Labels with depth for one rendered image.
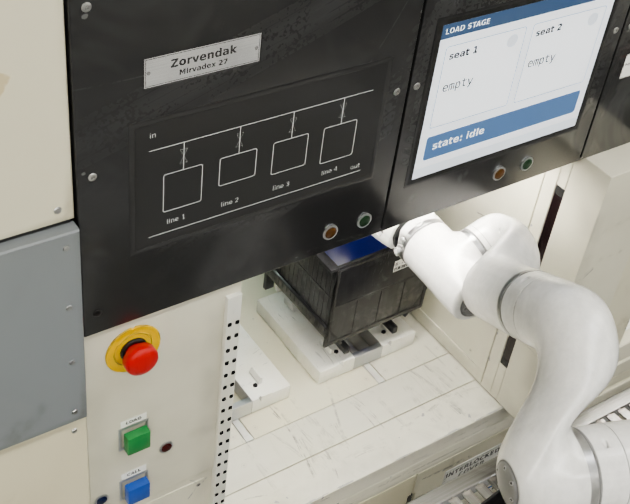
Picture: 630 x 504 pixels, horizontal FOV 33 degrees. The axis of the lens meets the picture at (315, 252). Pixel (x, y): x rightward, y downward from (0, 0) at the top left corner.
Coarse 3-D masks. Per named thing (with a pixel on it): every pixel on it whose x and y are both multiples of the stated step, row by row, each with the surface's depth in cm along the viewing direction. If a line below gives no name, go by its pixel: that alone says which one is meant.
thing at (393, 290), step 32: (320, 256) 166; (384, 256) 170; (288, 288) 179; (320, 288) 170; (352, 288) 170; (384, 288) 175; (416, 288) 181; (320, 320) 173; (352, 320) 176; (384, 320) 181
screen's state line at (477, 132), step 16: (560, 96) 136; (576, 96) 138; (512, 112) 132; (528, 112) 134; (544, 112) 136; (560, 112) 138; (464, 128) 128; (480, 128) 130; (496, 128) 132; (512, 128) 134; (432, 144) 127; (448, 144) 128; (464, 144) 130
